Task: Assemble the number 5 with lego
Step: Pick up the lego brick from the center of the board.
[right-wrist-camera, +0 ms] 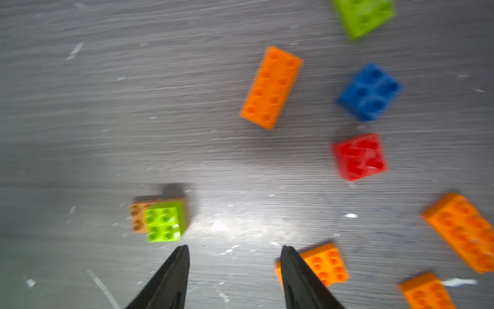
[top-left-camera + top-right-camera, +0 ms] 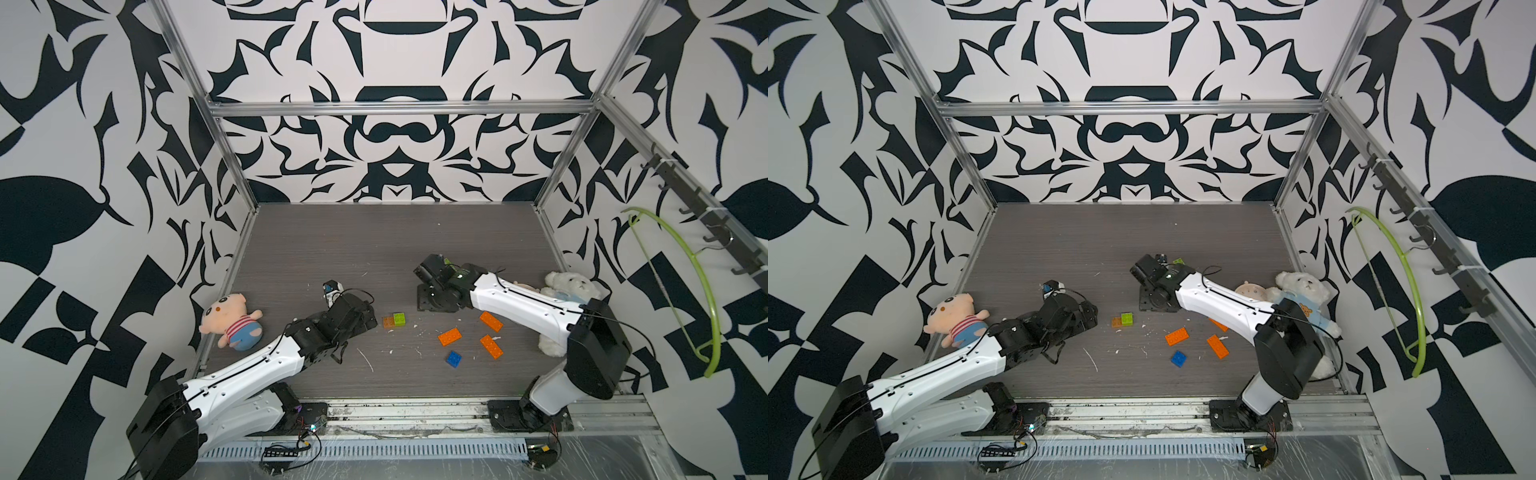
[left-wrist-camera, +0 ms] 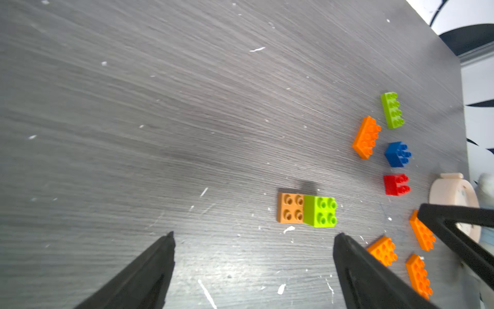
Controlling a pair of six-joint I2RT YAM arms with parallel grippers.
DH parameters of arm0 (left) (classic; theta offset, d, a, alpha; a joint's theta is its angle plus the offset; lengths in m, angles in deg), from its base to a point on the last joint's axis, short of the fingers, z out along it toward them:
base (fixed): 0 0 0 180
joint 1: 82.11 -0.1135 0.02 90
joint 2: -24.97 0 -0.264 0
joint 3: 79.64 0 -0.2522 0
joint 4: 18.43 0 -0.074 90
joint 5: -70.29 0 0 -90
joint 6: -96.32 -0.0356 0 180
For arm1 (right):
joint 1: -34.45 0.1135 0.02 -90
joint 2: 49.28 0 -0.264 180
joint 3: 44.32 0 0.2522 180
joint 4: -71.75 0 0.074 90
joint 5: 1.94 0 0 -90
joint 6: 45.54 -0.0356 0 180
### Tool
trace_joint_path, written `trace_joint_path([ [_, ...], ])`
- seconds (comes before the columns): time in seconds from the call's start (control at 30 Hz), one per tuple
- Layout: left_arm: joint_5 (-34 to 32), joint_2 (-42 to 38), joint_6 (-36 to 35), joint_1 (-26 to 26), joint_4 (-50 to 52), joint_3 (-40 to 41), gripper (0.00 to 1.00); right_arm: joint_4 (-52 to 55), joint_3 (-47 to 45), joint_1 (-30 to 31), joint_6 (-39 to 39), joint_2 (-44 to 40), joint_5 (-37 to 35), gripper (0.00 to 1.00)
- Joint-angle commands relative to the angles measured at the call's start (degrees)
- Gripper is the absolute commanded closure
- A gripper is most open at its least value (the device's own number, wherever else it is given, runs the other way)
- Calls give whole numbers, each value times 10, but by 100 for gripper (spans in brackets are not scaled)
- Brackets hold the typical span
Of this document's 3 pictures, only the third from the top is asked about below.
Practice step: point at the orange lego brick right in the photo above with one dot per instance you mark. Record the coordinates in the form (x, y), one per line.
(418, 276)

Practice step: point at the tan lego plate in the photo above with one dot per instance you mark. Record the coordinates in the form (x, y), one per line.
(290, 208)

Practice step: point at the white teddy bear plush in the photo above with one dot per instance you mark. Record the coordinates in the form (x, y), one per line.
(485, 188)

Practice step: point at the blue lego brick far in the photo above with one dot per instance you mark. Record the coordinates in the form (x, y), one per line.
(398, 154)

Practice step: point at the orange lego brick middle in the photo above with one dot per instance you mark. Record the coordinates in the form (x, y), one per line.
(383, 251)

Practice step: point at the orange lego brick near clock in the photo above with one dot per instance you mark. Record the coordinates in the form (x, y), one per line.
(424, 235)

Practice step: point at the small green lego brick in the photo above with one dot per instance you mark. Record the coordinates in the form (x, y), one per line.
(319, 211)

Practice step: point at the long green lego brick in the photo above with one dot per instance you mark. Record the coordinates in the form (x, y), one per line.
(392, 111)

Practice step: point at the orange lego brick far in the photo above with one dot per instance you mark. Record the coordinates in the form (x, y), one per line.
(366, 137)

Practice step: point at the red lego brick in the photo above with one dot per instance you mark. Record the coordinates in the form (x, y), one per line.
(396, 185)

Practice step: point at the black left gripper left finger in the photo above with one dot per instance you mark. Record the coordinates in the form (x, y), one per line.
(143, 283)

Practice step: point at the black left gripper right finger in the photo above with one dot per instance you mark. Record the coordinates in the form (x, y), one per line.
(366, 283)

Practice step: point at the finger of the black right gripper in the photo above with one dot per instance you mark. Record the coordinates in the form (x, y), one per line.
(442, 220)

